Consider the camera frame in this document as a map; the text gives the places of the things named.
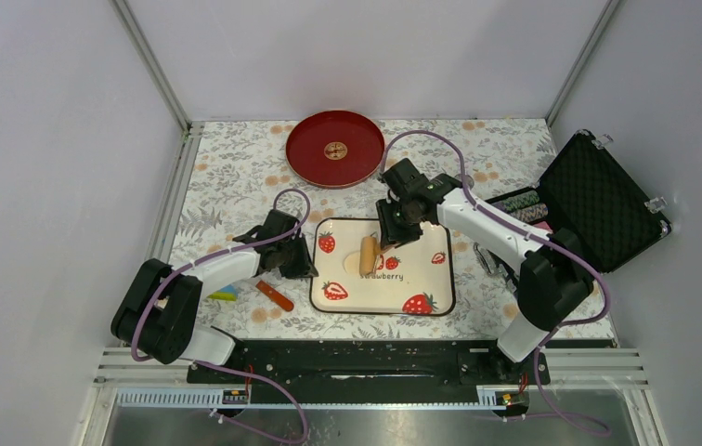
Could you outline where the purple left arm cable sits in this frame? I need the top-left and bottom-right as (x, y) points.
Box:
(129, 188), (314, 446)

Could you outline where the strawberry pattern rectangular tray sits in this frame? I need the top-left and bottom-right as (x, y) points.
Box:
(310, 218), (456, 317)

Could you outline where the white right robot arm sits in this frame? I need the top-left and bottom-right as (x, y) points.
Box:
(376, 159), (593, 383)

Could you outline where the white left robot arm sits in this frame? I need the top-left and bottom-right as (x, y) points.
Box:
(110, 209), (318, 382)

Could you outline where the wooden dough roller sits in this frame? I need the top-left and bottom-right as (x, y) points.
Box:
(358, 235), (382, 276)

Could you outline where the floral table mat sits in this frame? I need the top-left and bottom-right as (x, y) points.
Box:
(169, 118), (617, 342)

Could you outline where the small dough ball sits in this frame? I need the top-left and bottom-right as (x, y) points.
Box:
(344, 251), (361, 275)

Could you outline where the metal scraper orange handle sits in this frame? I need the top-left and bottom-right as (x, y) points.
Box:
(255, 281), (294, 312)

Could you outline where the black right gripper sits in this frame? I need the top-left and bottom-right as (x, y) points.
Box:
(380, 199), (426, 253)

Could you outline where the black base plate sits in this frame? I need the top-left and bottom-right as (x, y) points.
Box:
(186, 336), (553, 408)

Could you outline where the round red tray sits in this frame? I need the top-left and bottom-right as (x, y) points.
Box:
(285, 110), (384, 189)

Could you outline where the colourful toy block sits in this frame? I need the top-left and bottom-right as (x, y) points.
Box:
(208, 285), (238, 302)

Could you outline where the black open chip case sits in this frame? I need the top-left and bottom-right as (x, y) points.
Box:
(489, 130), (672, 273)

